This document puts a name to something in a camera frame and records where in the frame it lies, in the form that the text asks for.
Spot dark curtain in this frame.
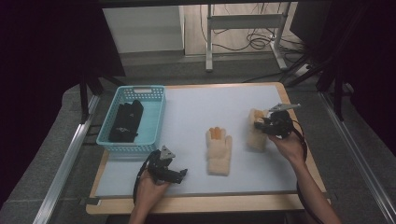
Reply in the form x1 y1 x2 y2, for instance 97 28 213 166
290 0 396 147
0 0 127 208

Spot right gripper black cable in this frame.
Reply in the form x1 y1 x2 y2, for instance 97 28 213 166
290 119 325 224

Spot light blue plastic basket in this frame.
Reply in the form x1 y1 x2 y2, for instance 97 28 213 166
95 85 167 158

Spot white foam mat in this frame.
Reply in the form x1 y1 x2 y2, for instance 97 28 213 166
94 85 308 199

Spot white cabinet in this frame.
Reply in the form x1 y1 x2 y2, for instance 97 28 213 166
102 5 185 54

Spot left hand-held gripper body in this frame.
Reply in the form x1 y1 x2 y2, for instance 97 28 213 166
147 145 177 184

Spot cream fuzzy glove orange fingers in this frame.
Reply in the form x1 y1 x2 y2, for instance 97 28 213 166
205 126 233 177
247 107 271 152

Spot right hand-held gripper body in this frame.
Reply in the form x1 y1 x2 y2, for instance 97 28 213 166
264 103 303 140

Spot aluminium rail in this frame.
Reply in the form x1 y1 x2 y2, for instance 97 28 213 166
318 91 396 224
32 94 101 224

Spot black stand legs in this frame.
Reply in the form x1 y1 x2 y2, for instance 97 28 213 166
78 72 126 125
284 52 356 122

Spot person's right hand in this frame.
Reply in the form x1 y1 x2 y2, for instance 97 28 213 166
267 129 305 168

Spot black floor cables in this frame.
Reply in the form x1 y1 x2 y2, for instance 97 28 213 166
199 2 307 53

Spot person's left hand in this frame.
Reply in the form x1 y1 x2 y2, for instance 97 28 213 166
134 169 172 209

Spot white metal stand frame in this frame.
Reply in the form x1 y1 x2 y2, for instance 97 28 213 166
205 2 290 73

